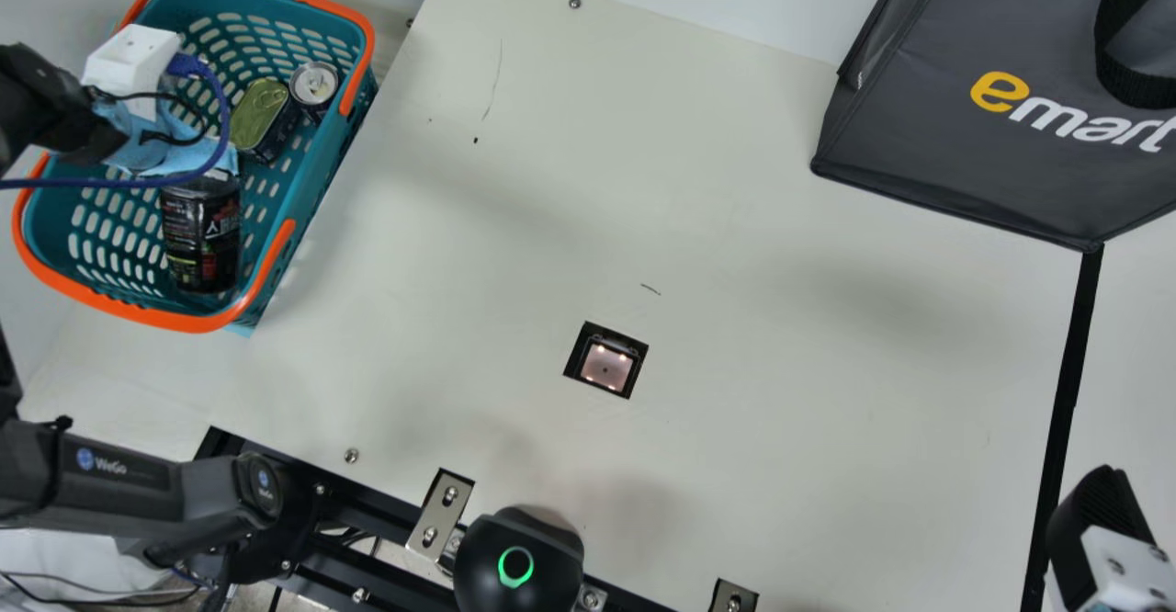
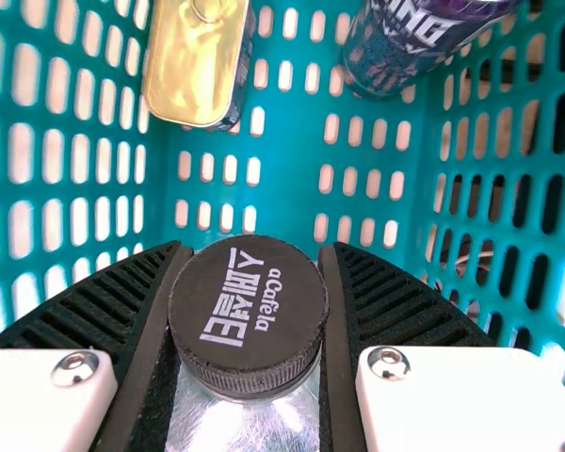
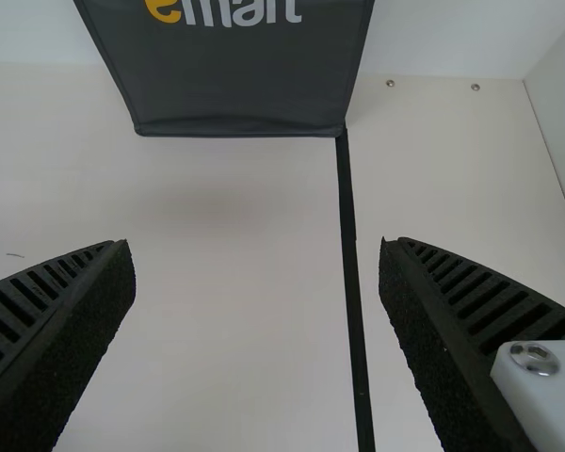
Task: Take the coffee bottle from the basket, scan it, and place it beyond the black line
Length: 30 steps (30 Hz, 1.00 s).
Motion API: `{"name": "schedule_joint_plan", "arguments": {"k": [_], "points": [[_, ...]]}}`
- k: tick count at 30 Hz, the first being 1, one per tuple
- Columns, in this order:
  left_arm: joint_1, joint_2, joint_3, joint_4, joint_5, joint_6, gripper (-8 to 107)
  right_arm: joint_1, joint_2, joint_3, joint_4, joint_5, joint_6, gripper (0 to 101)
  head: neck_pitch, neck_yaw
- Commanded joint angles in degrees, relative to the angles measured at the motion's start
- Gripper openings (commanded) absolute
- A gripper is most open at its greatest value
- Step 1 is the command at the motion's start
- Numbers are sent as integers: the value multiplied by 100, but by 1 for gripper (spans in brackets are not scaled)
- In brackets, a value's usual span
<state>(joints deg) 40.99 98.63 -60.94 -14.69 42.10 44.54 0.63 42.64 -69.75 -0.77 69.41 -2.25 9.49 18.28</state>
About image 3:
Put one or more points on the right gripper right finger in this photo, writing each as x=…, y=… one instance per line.
x=452, y=339

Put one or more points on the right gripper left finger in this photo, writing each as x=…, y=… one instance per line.
x=61, y=339

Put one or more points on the black strip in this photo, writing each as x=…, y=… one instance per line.
x=353, y=282

